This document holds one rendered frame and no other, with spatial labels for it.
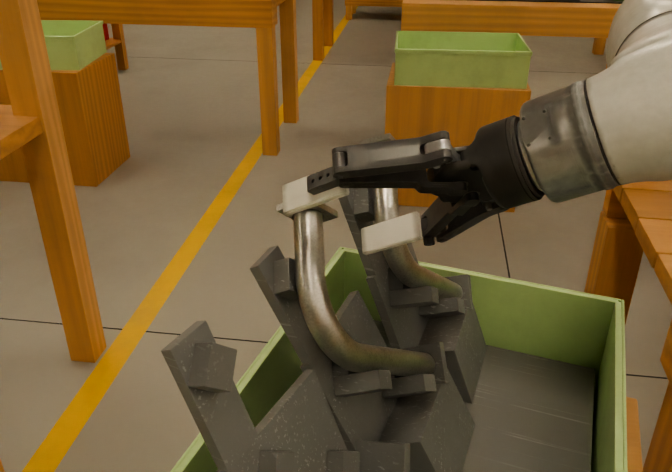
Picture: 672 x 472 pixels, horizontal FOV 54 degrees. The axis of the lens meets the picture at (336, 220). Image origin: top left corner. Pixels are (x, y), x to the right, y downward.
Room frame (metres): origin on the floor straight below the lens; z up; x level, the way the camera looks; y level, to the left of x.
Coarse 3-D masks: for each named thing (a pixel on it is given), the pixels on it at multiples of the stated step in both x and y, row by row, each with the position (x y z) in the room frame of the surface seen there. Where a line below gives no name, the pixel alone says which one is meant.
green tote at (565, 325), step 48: (336, 288) 0.85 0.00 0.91; (480, 288) 0.81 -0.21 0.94; (528, 288) 0.78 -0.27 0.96; (528, 336) 0.78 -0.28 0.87; (576, 336) 0.76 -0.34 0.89; (624, 336) 0.67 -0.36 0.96; (240, 384) 0.58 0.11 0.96; (288, 384) 0.68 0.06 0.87; (624, 384) 0.58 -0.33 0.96; (624, 432) 0.50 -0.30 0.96
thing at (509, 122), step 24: (504, 120) 0.53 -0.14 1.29; (480, 144) 0.51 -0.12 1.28; (504, 144) 0.50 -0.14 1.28; (432, 168) 0.53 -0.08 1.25; (456, 168) 0.51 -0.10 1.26; (480, 168) 0.50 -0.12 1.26; (504, 168) 0.49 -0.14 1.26; (480, 192) 0.54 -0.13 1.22; (504, 192) 0.49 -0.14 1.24; (528, 192) 0.49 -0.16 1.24
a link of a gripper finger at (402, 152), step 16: (368, 144) 0.51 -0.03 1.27; (384, 144) 0.51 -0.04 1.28; (400, 144) 0.51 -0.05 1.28; (416, 144) 0.51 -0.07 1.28; (352, 160) 0.50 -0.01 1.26; (368, 160) 0.50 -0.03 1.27; (384, 160) 0.50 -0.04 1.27; (400, 160) 0.50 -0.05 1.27; (416, 160) 0.50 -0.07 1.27; (432, 160) 0.49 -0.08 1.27; (448, 160) 0.49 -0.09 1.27; (336, 176) 0.50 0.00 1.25; (352, 176) 0.50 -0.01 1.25
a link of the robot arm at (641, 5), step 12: (624, 0) 0.66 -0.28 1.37; (636, 0) 0.62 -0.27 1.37; (648, 0) 0.60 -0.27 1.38; (660, 0) 0.58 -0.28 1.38; (624, 12) 0.62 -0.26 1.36; (636, 12) 0.59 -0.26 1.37; (648, 12) 0.58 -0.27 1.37; (660, 12) 0.56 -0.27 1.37; (612, 24) 0.64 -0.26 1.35; (624, 24) 0.59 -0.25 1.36; (636, 24) 0.57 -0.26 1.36; (612, 36) 0.61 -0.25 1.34; (624, 36) 0.57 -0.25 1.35; (612, 48) 0.59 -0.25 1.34
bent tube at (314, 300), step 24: (288, 216) 0.61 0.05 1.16; (312, 216) 0.59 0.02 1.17; (336, 216) 0.61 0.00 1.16; (312, 240) 0.57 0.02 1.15; (312, 264) 0.55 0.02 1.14; (312, 288) 0.53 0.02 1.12; (312, 312) 0.52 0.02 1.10; (336, 336) 0.52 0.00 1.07; (336, 360) 0.52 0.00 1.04; (360, 360) 0.52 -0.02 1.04; (384, 360) 0.55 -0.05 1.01; (408, 360) 0.59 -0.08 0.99; (432, 360) 0.63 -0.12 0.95
